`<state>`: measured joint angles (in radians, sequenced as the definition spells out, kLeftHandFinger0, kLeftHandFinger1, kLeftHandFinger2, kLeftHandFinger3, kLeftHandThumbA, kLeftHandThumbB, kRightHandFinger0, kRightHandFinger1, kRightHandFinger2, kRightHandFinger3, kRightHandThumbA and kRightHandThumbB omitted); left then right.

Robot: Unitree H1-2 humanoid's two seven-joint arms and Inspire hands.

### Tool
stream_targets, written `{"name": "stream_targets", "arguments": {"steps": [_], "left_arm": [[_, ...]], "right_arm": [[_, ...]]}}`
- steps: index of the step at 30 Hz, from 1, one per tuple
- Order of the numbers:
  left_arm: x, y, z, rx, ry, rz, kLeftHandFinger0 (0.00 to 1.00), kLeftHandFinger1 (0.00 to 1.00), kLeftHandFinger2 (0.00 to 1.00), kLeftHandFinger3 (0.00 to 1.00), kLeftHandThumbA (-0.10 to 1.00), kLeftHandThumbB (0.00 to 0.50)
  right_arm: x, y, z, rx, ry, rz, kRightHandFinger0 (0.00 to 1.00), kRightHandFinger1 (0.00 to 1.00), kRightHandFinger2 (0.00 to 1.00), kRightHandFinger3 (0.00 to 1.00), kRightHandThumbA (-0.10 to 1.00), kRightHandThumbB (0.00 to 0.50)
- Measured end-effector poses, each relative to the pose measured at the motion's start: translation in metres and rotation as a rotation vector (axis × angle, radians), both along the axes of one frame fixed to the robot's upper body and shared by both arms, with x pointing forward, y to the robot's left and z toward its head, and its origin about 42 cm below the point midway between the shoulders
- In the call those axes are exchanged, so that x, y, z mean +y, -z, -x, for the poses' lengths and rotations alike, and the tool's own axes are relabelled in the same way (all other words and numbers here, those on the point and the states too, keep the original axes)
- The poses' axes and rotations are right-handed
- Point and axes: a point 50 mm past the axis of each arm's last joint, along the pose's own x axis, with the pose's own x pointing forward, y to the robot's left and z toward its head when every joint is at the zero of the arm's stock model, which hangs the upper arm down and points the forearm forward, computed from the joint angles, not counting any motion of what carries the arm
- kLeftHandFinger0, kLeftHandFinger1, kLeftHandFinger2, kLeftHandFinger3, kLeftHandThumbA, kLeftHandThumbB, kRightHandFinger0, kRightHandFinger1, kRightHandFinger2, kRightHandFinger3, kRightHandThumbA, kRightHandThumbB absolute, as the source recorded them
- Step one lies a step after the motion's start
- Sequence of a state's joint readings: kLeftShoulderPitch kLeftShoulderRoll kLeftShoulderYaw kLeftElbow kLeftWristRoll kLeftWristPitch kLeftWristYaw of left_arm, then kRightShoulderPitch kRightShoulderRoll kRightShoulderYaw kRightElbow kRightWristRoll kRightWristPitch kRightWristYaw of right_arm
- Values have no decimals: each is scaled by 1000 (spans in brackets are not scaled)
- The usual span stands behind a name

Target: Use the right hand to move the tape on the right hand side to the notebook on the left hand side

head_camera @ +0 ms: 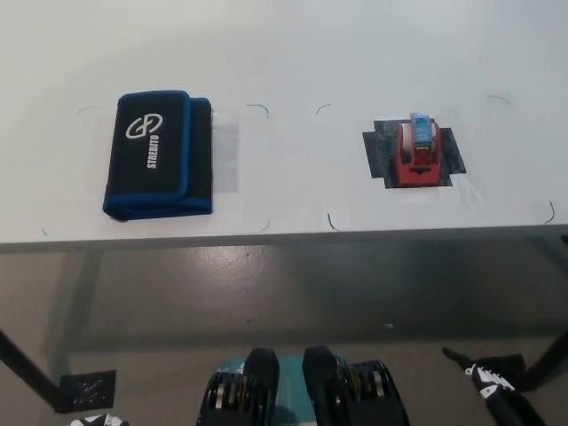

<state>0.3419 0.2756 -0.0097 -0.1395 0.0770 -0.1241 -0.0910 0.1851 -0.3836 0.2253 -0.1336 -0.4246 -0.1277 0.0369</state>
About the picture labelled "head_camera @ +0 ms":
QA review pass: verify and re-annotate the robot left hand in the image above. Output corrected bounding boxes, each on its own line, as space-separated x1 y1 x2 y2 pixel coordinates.
70 413 130 426

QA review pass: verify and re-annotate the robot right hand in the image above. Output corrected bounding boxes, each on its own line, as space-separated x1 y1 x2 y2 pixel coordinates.
442 347 548 426

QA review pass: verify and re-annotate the red tape dispenser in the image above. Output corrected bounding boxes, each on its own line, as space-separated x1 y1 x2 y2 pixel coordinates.
390 110 443 188

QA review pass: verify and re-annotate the black tape patch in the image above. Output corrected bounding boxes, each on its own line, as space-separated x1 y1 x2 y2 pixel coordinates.
362 117 468 190

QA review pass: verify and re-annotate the black table leg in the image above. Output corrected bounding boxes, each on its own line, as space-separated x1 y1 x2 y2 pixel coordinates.
0 327 62 401
522 305 568 392

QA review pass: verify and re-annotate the black blue-trimmed fabric pouch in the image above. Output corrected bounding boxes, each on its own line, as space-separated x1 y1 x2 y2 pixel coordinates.
101 90 215 223

